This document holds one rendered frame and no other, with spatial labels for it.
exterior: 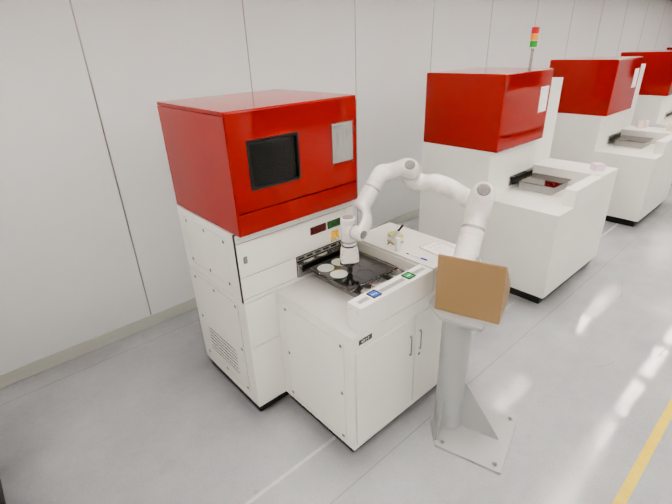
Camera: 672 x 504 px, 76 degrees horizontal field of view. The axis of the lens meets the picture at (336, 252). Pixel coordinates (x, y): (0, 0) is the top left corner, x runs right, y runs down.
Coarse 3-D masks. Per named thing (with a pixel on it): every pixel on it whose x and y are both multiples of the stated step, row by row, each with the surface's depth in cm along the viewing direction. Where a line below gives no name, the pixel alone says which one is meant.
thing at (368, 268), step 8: (360, 256) 263; (368, 256) 263; (320, 264) 255; (360, 264) 254; (368, 264) 253; (376, 264) 253; (384, 264) 252; (320, 272) 246; (328, 272) 246; (352, 272) 245; (360, 272) 245; (368, 272) 245; (376, 272) 244; (384, 272) 244; (336, 280) 237; (344, 280) 237; (352, 280) 237; (360, 280) 237; (368, 280) 236; (352, 288) 229
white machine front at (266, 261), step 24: (312, 216) 247; (336, 216) 260; (240, 240) 219; (264, 240) 229; (288, 240) 240; (312, 240) 252; (336, 240) 266; (240, 264) 223; (264, 264) 234; (288, 264) 245; (240, 288) 230; (264, 288) 239
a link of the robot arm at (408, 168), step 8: (400, 160) 228; (408, 160) 224; (376, 168) 235; (384, 168) 233; (392, 168) 231; (400, 168) 226; (408, 168) 223; (416, 168) 224; (376, 176) 233; (384, 176) 234; (392, 176) 231; (400, 176) 228; (408, 176) 226; (416, 176) 228; (376, 184) 233
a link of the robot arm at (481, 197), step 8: (480, 184) 213; (488, 184) 213; (472, 192) 214; (480, 192) 212; (488, 192) 211; (472, 200) 214; (480, 200) 212; (488, 200) 212; (472, 208) 215; (480, 208) 214; (488, 208) 213; (464, 216) 220; (472, 216) 216; (480, 216) 215; (488, 216) 216; (464, 224) 217; (472, 224) 215; (480, 224) 214
